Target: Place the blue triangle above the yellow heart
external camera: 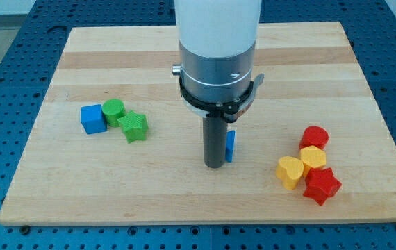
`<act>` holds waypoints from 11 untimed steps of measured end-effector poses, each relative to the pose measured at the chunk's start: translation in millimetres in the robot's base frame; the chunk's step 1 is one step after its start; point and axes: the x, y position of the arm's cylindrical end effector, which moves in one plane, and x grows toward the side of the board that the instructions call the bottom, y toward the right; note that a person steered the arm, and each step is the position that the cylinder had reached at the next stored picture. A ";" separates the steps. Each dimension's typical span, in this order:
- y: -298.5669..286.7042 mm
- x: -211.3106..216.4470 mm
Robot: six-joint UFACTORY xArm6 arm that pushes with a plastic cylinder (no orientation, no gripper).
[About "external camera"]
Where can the red cylinder block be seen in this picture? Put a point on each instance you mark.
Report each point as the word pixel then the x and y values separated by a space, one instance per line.
pixel 314 136

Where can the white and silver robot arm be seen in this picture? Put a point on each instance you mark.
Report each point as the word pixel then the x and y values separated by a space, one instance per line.
pixel 217 41

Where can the red star block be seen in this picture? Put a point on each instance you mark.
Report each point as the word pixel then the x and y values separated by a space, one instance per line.
pixel 321 184

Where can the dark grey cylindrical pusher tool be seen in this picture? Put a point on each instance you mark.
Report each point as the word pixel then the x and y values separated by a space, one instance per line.
pixel 214 139

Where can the light wooden board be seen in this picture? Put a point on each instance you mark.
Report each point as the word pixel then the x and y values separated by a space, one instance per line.
pixel 67 177

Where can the green cylinder block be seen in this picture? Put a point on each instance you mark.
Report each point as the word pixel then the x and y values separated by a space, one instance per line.
pixel 113 110

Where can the blue triangle block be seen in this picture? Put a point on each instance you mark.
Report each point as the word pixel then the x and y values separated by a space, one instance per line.
pixel 230 145

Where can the green star block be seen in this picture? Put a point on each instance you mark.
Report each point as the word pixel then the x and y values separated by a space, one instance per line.
pixel 134 126

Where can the blue cube block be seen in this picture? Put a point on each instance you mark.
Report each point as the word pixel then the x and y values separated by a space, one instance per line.
pixel 92 119

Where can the yellow heart block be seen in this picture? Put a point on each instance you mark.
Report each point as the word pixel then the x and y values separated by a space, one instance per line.
pixel 289 170

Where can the yellow pentagon block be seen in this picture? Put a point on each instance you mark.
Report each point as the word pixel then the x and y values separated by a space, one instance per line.
pixel 312 158

